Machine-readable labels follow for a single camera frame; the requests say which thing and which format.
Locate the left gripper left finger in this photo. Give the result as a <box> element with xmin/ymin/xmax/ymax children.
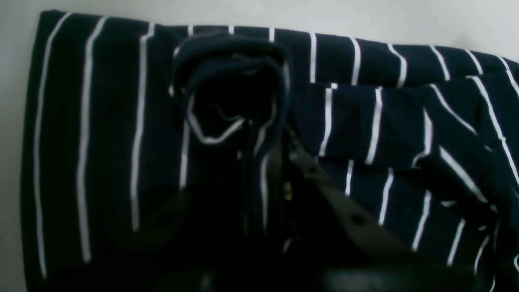
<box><xmin>53</xmin><ymin>180</ymin><xmax>240</xmax><ymax>292</ymax></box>

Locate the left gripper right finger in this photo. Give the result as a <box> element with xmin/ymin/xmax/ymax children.
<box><xmin>282</xmin><ymin>130</ymin><xmax>476</xmax><ymax>292</ymax></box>

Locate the navy white striped t-shirt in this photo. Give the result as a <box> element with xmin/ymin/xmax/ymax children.
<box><xmin>21</xmin><ymin>11</ymin><xmax>518</xmax><ymax>292</ymax></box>

